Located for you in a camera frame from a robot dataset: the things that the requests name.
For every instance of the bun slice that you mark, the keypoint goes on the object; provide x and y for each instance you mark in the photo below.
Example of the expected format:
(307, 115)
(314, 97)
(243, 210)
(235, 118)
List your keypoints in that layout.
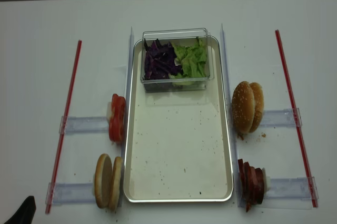
(115, 184)
(103, 180)

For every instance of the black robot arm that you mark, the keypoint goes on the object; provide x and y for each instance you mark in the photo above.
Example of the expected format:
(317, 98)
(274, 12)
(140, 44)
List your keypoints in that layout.
(25, 213)

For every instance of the green lettuce leaves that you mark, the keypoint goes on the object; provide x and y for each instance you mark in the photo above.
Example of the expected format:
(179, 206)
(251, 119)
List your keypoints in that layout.
(192, 60)

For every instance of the tomato slices stack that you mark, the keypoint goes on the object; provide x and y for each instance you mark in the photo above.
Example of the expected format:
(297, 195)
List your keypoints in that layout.
(116, 120)

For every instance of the white tomato stopper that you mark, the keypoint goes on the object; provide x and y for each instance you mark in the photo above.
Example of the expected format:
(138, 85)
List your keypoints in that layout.
(109, 111)

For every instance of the meat patty slices stack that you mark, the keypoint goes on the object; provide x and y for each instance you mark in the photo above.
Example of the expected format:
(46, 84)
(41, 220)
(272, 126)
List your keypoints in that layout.
(252, 184)

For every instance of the white meat stopper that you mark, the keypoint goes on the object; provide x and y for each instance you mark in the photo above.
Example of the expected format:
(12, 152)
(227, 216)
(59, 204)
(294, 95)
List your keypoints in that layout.
(266, 182)

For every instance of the purple cabbage pieces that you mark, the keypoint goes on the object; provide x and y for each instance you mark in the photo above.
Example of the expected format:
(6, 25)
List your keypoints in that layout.
(160, 62)

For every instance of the clear plastic container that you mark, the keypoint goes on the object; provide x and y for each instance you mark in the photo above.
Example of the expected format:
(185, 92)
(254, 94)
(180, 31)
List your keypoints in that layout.
(182, 37)

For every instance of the silver metal tray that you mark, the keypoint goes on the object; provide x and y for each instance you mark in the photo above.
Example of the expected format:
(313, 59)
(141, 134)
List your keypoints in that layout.
(177, 144)

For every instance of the sesame bun top front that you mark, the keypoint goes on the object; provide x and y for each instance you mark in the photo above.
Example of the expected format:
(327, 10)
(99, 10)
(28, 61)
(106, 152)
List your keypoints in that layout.
(243, 107)

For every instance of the sesame bun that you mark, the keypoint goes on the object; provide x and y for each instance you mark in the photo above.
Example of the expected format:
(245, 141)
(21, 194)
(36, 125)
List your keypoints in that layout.
(259, 105)
(243, 107)

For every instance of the sesame bun top rear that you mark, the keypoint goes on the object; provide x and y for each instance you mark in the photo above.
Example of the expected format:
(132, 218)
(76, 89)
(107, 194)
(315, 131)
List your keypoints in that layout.
(259, 105)

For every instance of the upper left clear holder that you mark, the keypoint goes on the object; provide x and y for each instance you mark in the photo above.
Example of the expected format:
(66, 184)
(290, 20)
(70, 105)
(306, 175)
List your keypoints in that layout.
(78, 125)

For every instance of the clear holder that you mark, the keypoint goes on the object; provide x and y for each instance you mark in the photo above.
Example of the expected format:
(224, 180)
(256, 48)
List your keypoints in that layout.
(78, 125)
(281, 118)
(290, 193)
(63, 193)

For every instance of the left red rod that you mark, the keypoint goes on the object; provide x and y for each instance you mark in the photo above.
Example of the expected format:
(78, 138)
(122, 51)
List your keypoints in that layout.
(61, 136)

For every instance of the red rod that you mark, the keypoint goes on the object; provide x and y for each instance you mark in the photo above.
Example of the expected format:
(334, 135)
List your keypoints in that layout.
(61, 136)
(309, 176)

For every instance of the upper right clear holder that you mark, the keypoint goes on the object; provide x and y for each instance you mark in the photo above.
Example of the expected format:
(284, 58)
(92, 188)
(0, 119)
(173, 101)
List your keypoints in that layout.
(281, 118)

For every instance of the lower left clear holder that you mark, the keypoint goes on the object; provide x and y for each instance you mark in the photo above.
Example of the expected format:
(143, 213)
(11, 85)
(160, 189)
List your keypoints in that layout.
(63, 193)

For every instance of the lower right clear holder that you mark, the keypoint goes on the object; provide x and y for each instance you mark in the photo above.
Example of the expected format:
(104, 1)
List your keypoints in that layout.
(290, 193)

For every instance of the right red rod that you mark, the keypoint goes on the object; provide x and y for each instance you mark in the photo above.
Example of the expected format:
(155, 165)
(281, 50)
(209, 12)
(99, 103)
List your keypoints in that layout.
(309, 176)

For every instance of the right clear vertical rail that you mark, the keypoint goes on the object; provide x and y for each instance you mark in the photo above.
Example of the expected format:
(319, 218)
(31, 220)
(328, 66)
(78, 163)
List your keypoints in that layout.
(232, 135)

